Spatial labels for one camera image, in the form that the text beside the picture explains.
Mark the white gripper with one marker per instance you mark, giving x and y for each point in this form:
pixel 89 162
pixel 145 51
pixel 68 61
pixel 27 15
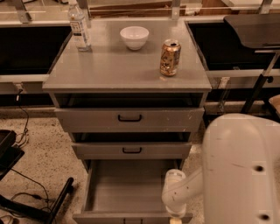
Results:
pixel 176 210

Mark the grey middle drawer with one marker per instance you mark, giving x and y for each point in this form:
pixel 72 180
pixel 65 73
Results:
pixel 127 150

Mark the white ceramic bowl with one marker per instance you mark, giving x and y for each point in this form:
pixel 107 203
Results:
pixel 134 37

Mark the grey bottom drawer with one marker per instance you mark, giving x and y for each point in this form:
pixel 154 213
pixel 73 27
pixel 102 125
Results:
pixel 125 192

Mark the gold soda can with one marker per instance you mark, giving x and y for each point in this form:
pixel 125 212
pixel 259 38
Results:
pixel 170 56

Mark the clear plastic water bottle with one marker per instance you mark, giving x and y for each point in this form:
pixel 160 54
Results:
pixel 79 26

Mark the black stand left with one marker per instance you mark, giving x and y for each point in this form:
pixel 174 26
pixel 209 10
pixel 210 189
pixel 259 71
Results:
pixel 30 200

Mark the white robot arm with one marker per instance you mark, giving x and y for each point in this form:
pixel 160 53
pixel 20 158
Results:
pixel 236 179

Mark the grey drawer cabinet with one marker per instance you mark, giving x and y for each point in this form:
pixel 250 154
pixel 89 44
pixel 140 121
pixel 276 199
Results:
pixel 112 76

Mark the grey drawer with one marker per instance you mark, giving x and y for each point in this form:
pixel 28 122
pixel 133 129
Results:
pixel 127 150
pixel 125 192
pixel 77 120

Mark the grey top drawer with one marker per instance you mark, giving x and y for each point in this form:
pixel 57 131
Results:
pixel 77 120

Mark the black table right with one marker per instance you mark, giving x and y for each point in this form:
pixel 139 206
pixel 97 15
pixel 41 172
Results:
pixel 241 55

